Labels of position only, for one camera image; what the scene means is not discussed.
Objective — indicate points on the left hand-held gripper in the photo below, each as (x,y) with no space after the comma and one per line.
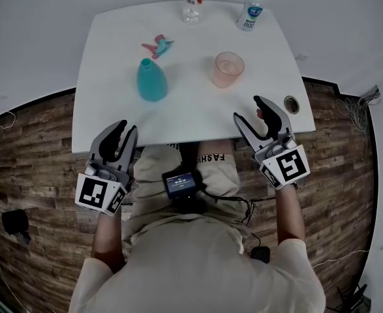
(91,192)

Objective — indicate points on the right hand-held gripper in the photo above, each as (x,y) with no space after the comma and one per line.
(289,168)

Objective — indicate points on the pink textured plastic cup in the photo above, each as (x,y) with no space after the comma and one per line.
(227,73)

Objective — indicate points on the teal large spray bottle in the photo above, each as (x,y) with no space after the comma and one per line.
(152,83)

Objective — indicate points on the person's right forearm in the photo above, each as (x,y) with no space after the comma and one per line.
(289,214)

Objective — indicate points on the person's left forearm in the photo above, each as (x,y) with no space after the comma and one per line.
(108,240)

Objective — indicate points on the pink and teal spray nozzle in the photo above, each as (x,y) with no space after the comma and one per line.
(160,46)

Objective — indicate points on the clear plastic bottle red label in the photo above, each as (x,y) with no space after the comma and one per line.
(192,11)

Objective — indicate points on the person's right hand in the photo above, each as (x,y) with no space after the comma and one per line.
(259,113)

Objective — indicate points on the white table leg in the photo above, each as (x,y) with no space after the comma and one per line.
(243,144)

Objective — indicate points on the person's beige printed shorts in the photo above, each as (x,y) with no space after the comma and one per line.
(220,178)

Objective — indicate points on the black screen device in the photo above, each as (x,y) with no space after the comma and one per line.
(179,186)

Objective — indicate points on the small black box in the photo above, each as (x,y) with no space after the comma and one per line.
(260,254)

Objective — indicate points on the black waste bin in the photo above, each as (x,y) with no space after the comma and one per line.
(15,222)

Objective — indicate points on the small blue plastic bag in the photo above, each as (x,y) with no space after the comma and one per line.
(24,237)

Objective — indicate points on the person's beige t-shirt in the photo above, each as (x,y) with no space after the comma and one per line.
(197,272)

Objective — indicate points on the black tripod stand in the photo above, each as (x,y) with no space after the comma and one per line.
(354,300)

